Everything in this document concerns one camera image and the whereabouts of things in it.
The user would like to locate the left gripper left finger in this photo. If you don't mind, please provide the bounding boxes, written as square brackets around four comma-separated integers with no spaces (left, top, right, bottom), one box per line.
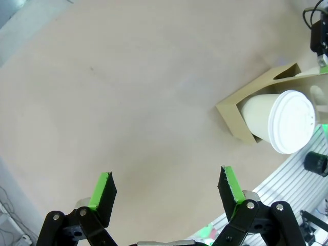
[35,171,119,246]

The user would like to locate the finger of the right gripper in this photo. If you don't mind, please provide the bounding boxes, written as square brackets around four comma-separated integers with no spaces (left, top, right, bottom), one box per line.
[316,52,328,74]

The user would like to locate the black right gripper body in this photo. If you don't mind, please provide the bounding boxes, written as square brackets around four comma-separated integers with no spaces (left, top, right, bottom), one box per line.
[309,17,328,56]

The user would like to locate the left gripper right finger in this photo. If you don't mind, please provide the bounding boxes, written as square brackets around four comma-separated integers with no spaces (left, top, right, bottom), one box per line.
[212,165,309,246]

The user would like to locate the white plastic cup lid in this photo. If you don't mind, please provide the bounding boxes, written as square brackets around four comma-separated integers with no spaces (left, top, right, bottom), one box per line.
[267,89,317,155]

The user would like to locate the brown cardboard cup carrier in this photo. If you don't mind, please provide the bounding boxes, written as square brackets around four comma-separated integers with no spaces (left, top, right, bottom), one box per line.
[215,63,328,147]

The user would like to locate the white paper cup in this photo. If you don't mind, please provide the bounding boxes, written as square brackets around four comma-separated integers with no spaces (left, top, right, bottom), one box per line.
[241,93,280,143]

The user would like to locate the black round knob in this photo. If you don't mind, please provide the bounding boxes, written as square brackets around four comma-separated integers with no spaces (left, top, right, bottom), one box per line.
[304,151,328,178]

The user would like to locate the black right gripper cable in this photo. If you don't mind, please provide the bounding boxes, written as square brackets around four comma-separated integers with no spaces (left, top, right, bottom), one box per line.
[301,0,326,29]

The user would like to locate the ribbed aluminium table frame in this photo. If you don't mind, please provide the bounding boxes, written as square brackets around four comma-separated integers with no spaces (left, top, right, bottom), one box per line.
[188,124,328,246]

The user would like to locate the white power strip with cables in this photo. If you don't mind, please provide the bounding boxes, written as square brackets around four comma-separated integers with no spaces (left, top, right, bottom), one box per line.
[0,184,39,246]

